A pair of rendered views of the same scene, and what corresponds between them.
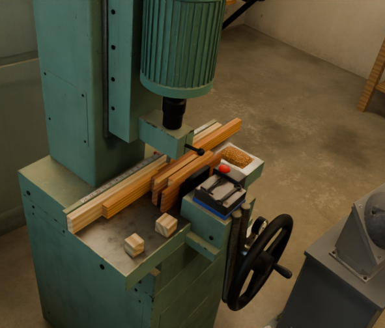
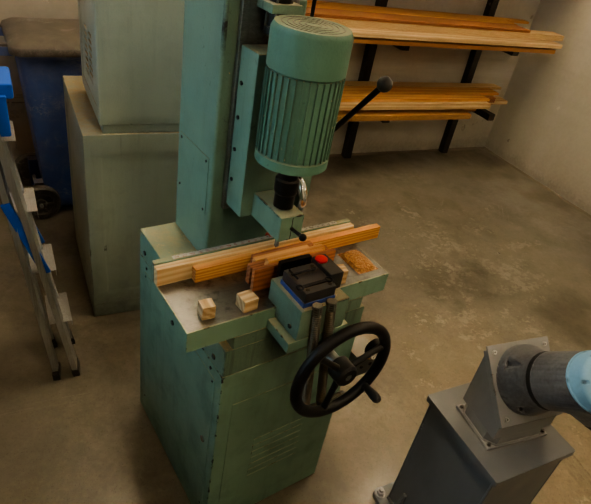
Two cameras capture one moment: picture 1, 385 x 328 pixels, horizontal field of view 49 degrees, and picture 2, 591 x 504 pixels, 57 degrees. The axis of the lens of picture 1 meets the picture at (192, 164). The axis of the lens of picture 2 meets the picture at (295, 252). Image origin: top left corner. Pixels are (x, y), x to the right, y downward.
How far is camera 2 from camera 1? 0.39 m
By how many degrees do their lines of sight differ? 15
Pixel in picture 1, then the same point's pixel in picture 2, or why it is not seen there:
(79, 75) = (206, 140)
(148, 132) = (259, 209)
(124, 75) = (243, 145)
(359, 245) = (487, 400)
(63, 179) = (178, 246)
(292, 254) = not seen: hidden behind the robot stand
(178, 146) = (282, 227)
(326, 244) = (457, 396)
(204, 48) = (311, 127)
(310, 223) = not seen: hidden behind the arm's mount
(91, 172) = (204, 242)
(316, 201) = not seen: hidden behind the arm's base
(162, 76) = (269, 149)
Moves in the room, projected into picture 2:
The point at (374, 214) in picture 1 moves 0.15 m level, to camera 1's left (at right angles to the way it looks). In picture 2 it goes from (509, 366) to (454, 344)
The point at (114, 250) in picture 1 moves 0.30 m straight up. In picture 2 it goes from (187, 309) to (194, 195)
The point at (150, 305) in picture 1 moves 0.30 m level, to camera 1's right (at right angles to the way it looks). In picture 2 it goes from (219, 387) to (329, 438)
